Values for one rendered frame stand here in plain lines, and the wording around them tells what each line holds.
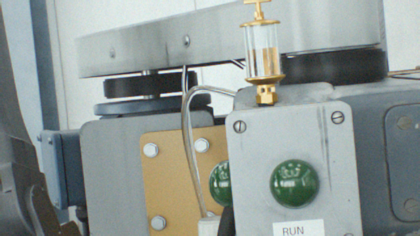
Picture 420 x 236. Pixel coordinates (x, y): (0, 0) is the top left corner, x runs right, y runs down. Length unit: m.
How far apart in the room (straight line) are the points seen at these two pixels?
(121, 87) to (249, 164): 0.52
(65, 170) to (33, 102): 4.53
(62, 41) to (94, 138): 4.96
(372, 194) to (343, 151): 0.07
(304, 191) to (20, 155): 0.33
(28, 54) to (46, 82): 0.44
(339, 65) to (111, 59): 0.35
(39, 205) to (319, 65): 0.27
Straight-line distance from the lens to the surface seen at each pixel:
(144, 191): 0.94
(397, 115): 0.54
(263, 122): 0.48
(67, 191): 0.96
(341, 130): 0.48
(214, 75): 5.71
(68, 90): 5.89
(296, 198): 0.47
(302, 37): 0.65
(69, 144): 0.96
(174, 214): 0.93
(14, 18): 5.53
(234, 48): 0.72
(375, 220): 0.55
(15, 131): 0.74
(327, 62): 0.64
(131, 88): 0.98
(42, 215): 0.71
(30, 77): 5.49
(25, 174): 0.72
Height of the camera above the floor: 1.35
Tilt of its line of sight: 3 degrees down
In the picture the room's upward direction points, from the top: 6 degrees counter-clockwise
